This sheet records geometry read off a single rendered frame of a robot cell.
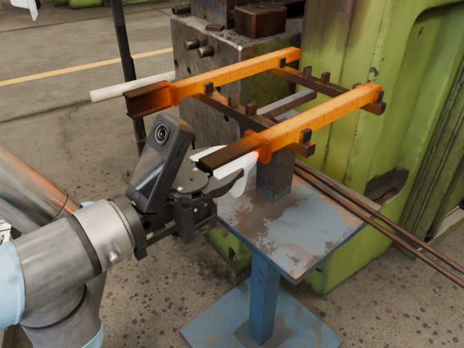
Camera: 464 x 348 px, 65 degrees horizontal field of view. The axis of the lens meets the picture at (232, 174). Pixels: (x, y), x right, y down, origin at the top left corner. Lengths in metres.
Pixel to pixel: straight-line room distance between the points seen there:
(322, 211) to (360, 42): 0.41
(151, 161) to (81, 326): 0.20
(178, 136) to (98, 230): 0.13
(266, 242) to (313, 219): 0.12
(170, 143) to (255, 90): 0.66
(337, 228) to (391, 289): 0.83
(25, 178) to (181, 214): 0.20
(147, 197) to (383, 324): 1.20
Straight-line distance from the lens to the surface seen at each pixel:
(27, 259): 0.41
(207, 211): 0.48
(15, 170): 0.51
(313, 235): 0.77
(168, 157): 0.40
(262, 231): 0.77
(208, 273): 1.52
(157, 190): 0.42
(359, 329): 1.46
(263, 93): 1.06
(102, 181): 2.07
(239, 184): 0.51
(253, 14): 1.00
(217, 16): 1.14
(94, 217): 0.42
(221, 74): 0.75
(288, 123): 0.58
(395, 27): 0.94
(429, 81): 1.31
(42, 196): 0.52
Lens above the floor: 1.21
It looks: 37 degrees down
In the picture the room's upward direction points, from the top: straight up
